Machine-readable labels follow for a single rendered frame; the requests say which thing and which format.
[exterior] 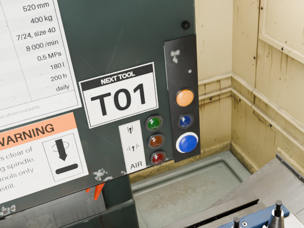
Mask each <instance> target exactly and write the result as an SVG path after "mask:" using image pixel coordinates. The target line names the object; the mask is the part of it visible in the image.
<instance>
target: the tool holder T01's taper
mask: <svg viewBox="0 0 304 228"><path fill-rule="evenodd" d="M267 228H285V223H284V214H283V211H282V213H281V215H280V216H277V215H275V214H274V210H273V211H272V213H271V216H270V219H269V222H268V225H267Z"/></svg>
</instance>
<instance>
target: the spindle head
mask: <svg viewBox="0 0 304 228"><path fill-rule="evenodd" d="M57 4H58V8H59V12H60V16H61V20H62V25H63V29H64V33H65V37H66V42H67V46H68V50H69V54H70V58H71V63H72V67H73V71H74V75H75V79H76V84H77V88H78V92H79V96H80V100H81V106H82V107H79V108H76V109H72V110H69V111H65V112H62V113H58V114H54V115H51V116H47V117H44V118H41V119H37V120H33V121H30V122H26V123H23V124H19V125H16V126H13V127H9V128H5V129H2V130H0V133H2V132H5V131H9V130H12V129H15V128H19V127H22V126H26V125H29V124H33V123H37V122H40V121H44V120H47V119H51V118H54V117H57V116H61V115H64V114H68V113H71V112H73V115H74V118H75V122H76V127H77V131H78V134H79V138H80V142H81V147H82V150H83V154H84V158H85V162H86V166H87V170H88V175H85V176H82V177H79V178H76V179H73V180H70V181H67V182H64V183H61V184H58V185H55V186H52V187H49V188H46V189H43V190H40V191H37V192H34V193H31V194H28V195H25V196H22V197H19V198H16V199H13V200H10V201H7V202H4V203H1V204H0V219H1V218H4V217H7V216H9V215H12V214H15V213H18V212H21V211H24V210H27V209H30V208H33V207H36V206H39V205H42V204H44V203H47V202H50V201H53V200H57V199H59V198H62V197H65V196H68V195H71V194H74V193H77V192H80V191H82V190H86V189H88V188H91V187H94V186H97V185H100V184H103V183H106V182H109V181H112V180H115V179H118V178H120V177H123V176H127V175H130V174H133V173H135V172H138V171H141V170H144V169H147V168H150V167H153V166H154V165H152V164H151V163H150V160H149V159H150V156H151V155H152V153H154V152H155V151H157V150H163V151H165V153H166V155H167V157H166V160H165V161H164V163H165V162H168V161H171V160H173V159H174V153H173V142H172V132H171V117H170V106H169V96H168V88H167V77H166V62H165V52H164V42H165V41H169V40H173V39H176V38H181V37H185V36H189V35H192V34H196V25H195V0H57ZM149 62H154V71H155V79H156V88H157V100H158V108H156V109H152V110H149V111H146V112H143V113H140V114H136V115H133V116H129V117H126V118H123V119H119V120H116V121H113V122H110V123H106V124H103V125H100V126H96V127H93V128H89V125H88V121H87V116H86V111H85V108H84V103H83V99H82V95H81V90H80V86H79V81H82V80H86V79H90V78H93V77H97V76H101V75H105V74H108V73H112V72H115V71H120V70H123V69H127V68H131V67H135V66H138V65H142V64H145V63H149ZM153 114H158V115H160V116H161V117H162V118H163V125H162V126H161V128H159V129H158V130H157V131H153V132H151V131H148V130H147V129H146V127H145V121H146V119H147V118H148V117H149V116H151V115H153ZM137 120H140V126H141V133H142V142H143V148H144V155H145V161H146V168H143V169H141V170H138V171H134V172H131V173H129V174H127V170H126V165H125V159H124V152H123V147H122V142H121V137H120V131H119V126H121V125H124V124H128V123H131V122H134V121H137ZM154 133H162V134H163V135H164V137H165V142H164V144H163V145H162V146H161V147H160V148H158V149H151V148H150V147H149V146H148V144H147V140H148V138H149V137H150V136H151V135H152V134H154Z"/></svg>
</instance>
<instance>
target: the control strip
mask: <svg viewBox="0 0 304 228"><path fill-rule="evenodd" d="M164 50H165V61H166V75H167V86H168V96H169V106H170V117H171V132H172V142H173V153H174V163H176V162H180V161H182V160H185V159H188V158H191V157H194V156H197V155H199V154H201V149H200V114H199V90H198V66H197V42H196V34H192V35H189V36H185V37H181V38H176V39H173V40H169V41H165V42H164ZM183 90H190V91H191V92H192V93H193V95H194V97H193V100H192V102H191V103H190V104H189V105H187V106H180V105H178V103H177V101H176V99H177V96H178V94H179V93H180V92H182V91H183ZM187 115H189V116H191V117H192V123H191V124H190V125H189V126H188V127H182V126H181V125H180V121H181V119H182V118H183V117H184V116H187ZM152 118H159V119H160V120H161V125H160V127H159V128H161V126H162V125H163V118H162V117H161V116H160V115H158V114H153V115H151V116H149V117H148V118H147V119H146V121H145V127H146V129H147V130H148V131H151V132H153V131H157V130H158V129H159V128H157V129H154V130H152V129H150V128H149V127H148V123H149V121H150V120H151V119H152ZM186 135H194V136H195V137H196V138H197V145H196V147H195V148H194V149H193V150H192V151H190V152H182V151H181V150H180V149H179V142H180V140H181V139H182V138H183V137H184V136H186ZM155 136H161V137H162V138H163V142H162V144H161V145H160V146H159V147H152V146H151V144H150V142H151V140H152V139H153V138H154V137H155ZM164 142H165V137H164V135H163V134H162V133H154V134H152V135H151V136H150V137H149V138H148V140H147V144H148V146H149V147H150V148H151V149H158V148H160V147H161V146H162V145H163V144H164ZM159 153H162V154H164V156H165V159H164V161H165V160H166V157H167V155H166V153H165V151H163V150H157V151H155V152H154V153H152V155H151V156H150V159H149V160H150V163H151V164H152V165H154V166H158V165H161V164H162V163H163V162H164V161H163V162H162V163H160V164H155V163H153V161H152V160H153V157H154V156H155V155H156V154H159Z"/></svg>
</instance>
